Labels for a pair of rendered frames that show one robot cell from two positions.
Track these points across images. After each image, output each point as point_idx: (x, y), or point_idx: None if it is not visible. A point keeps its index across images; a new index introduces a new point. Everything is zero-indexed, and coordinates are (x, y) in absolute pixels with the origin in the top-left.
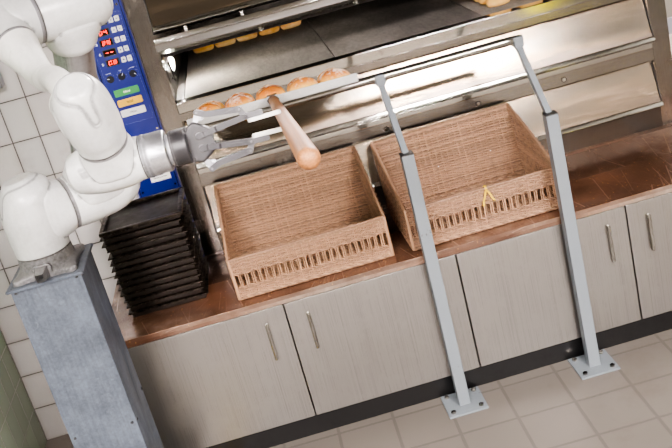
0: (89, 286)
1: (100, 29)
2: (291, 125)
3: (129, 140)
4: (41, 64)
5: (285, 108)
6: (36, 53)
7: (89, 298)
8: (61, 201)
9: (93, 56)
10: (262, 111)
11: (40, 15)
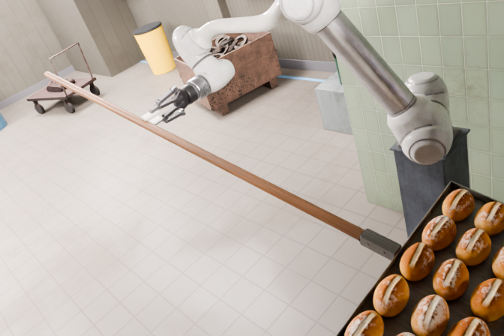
0: (403, 163)
1: (301, 25)
2: (86, 91)
3: (194, 71)
4: (255, 16)
5: (172, 139)
6: (269, 9)
7: (396, 165)
8: None
9: (325, 39)
10: (151, 112)
11: None
